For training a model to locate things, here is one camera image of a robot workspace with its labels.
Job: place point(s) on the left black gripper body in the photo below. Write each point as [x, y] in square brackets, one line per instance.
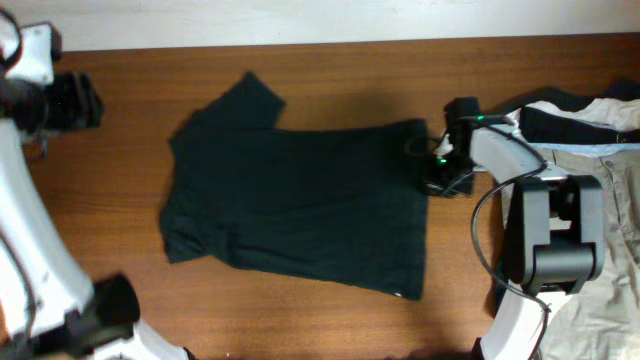
[70, 101]

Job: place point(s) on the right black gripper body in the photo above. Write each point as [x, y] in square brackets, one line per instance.
[451, 182]

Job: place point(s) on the dark green t-shirt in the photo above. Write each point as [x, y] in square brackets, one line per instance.
[343, 206]

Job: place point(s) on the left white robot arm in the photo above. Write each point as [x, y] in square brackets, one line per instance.
[50, 305]

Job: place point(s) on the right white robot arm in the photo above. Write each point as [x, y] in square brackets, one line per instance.
[553, 234]

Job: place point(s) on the black garment in pile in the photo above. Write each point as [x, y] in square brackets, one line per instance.
[539, 127]

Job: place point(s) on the light blue garment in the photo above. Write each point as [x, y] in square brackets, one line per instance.
[592, 151]

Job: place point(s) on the white garment in pile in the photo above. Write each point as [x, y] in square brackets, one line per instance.
[607, 113]

